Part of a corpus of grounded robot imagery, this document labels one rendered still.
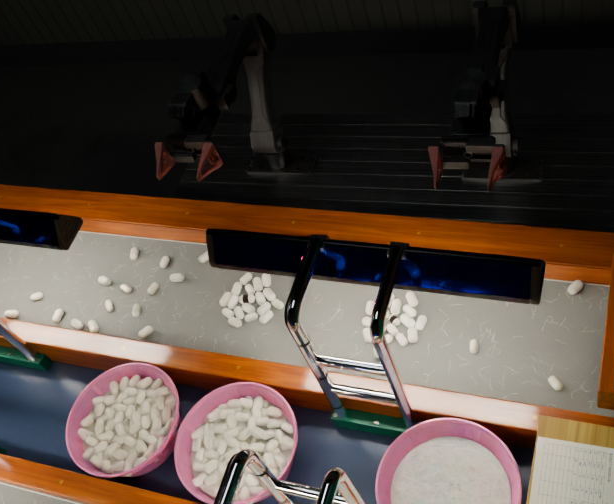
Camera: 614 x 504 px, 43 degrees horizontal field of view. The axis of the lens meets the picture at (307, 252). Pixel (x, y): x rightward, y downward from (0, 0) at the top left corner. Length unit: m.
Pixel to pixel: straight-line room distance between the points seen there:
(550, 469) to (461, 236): 0.56
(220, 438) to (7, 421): 0.59
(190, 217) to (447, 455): 0.90
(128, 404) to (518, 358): 0.86
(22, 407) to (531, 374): 1.21
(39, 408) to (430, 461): 0.97
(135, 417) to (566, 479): 0.91
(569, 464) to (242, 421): 0.67
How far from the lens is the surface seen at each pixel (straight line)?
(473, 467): 1.57
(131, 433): 1.81
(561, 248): 1.75
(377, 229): 1.84
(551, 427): 1.54
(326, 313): 1.76
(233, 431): 1.70
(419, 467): 1.58
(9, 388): 2.12
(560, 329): 1.67
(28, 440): 2.02
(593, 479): 1.50
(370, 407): 1.63
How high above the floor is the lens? 2.19
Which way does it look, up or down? 51 degrees down
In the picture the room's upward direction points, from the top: 24 degrees counter-clockwise
